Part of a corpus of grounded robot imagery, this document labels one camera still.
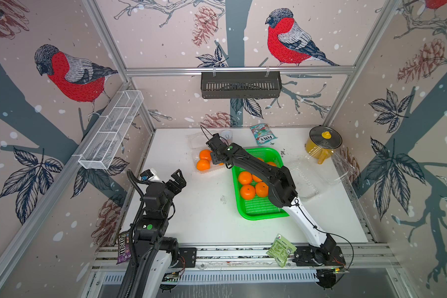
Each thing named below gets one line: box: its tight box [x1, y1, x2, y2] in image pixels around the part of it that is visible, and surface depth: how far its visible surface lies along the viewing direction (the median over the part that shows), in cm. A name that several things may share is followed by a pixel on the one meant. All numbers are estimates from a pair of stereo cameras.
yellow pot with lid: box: [304, 125, 343, 165], surface depth 100 cm
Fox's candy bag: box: [249, 122, 279, 146], surface depth 116 cm
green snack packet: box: [265, 232, 298, 268], surface depth 76 cm
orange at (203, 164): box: [196, 158, 211, 172], surface depth 100 cm
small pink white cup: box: [219, 129, 233, 146], surface depth 113 cm
